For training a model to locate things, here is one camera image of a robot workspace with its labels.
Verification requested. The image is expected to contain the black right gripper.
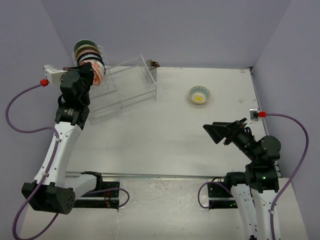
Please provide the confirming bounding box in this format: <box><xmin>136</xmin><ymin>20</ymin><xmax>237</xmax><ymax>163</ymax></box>
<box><xmin>203</xmin><ymin>117</ymin><xmax>259</xmax><ymax>162</ymax></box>

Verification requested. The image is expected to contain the orange floral bowl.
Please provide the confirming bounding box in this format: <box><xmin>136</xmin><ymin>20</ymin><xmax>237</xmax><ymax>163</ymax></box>
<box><xmin>93</xmin><ymin>69</ymin><xmax>104</xmax><ymax>86</ymax></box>

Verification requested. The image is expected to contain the yellow teal patterned bowl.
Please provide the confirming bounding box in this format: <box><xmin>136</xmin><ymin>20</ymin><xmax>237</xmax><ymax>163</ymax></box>
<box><xmin>188</xmin><ymin>85</ymin><xmax>211</xmax><ymax>105</ymax></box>

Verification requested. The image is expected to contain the blue triangle pattern bowl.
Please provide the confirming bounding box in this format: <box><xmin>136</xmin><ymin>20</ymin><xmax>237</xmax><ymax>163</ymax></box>
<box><xmin>80</xmin><ymin>59</ymin><xmax>106</xmax><ymax>76</ymax></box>

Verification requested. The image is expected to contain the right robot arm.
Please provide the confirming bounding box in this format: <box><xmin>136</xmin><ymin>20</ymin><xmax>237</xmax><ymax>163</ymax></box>
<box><xmin>203</xmin><ymin>118</ymin><xmax>281</xmax><ymax>240</ymax></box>

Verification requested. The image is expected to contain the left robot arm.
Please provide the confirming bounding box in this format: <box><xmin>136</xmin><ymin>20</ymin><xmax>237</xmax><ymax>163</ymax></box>
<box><xmin>21</xmin><ymin>63</ymin><xmax>104</xmax><ymax>215</ymax></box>

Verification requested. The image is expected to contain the clear acrylic dish rack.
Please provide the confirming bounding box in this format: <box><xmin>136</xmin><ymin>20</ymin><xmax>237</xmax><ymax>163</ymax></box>
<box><xmin>72</xmin><ymin>45</ymin><xmax>157</xmax><ymax>124</ymax></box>

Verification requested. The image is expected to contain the dark navy bowl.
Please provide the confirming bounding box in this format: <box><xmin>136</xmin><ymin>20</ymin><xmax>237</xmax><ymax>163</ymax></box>
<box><xmin>76</xmin><ymin>53</ymin><xmax>105</xmax><ymax>66</ymax></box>

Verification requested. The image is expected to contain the grey floral bowl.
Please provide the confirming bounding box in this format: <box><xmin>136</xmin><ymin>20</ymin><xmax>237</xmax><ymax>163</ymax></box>
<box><xmin>77</xmin><ymin>54</ymin><xmax>102</xmax><ymax>62</ymax></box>

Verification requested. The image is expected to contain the pink bowl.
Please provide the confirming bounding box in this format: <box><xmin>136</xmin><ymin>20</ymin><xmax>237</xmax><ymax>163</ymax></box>
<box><xmin>74</xmin><ymin>48</ymin><xmax>101</xmax><ymax>58</ymax></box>

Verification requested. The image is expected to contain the olive tan bowl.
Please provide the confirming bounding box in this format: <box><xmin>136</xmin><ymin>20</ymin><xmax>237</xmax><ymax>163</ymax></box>
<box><xmin>75</xmin><ymin>45</ymin><xmax>96</xmax><ymax>53</ymax></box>

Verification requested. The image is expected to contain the dark green bowl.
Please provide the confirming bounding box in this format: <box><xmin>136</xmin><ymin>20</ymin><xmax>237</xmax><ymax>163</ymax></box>
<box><xmin>73</xmin><ymin>39</ymin><xmax>98</xmax><ymax>52</ymax></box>

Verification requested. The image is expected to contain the white slotted cutlery holder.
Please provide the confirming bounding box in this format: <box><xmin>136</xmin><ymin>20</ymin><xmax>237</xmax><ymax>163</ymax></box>
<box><xmin>145</xmin><ymin>59</ymin><xmax>158</xmax><ymax>82</ymax></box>

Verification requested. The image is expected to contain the brown object in holder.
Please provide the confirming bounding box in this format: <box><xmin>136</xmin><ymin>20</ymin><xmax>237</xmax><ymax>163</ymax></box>
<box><xmin>150</xmin><ymin>61</ymin><xmax>160</xmax><ymax>68</ymax></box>

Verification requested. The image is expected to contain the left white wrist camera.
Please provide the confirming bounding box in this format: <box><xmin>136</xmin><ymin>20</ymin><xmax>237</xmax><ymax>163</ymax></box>
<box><xmin>40</xmin><ymin>64</ymin><xmax>67</xmax><ymax>87</ymax></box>

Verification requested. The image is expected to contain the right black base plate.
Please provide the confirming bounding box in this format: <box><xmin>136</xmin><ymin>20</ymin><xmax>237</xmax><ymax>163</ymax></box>
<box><xmin>207</xmin><ymin>180</ymin><xmax>238</xmax><ymax>210</ymax></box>

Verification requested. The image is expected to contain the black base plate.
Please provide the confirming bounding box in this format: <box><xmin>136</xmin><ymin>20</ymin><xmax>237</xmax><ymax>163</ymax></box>
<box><xmin>74</xmin><ymin>181</ymin><xmax>120</xmax><ymax>210</ymax></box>
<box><xmin>207</xmin><ymin>180</ymin><xmax>238</xmax><ymax>210</ymax></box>

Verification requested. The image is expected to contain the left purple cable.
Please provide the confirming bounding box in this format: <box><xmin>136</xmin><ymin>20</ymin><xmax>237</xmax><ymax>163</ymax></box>
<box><xmin>5</xmin><ymin>83</ymin><xmax>130</xmax><ymax>240</ymax></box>

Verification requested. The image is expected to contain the purple cable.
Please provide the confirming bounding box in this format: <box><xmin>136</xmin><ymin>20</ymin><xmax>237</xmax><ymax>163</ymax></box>
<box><xmin>5</xmin><ymin>83</ymin><xmax>130</xmax><ymax>240</ymax></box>
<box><xmin>198</xmin><ymin>112</ymin><xmax>310</xmax><ymax>240</ymax></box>

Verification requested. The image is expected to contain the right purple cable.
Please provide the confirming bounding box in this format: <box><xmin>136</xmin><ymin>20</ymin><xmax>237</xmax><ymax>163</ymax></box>
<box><xmin>198</xmin><ymin>112</ymin><xmax>310</xmax><ymax>240</ymax></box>

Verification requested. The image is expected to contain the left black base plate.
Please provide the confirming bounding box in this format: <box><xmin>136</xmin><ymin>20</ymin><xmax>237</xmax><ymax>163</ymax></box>
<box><xmin>74</xmin><ymin>181</ymin><xmax>120</xmax><ymax>210</ymax></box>

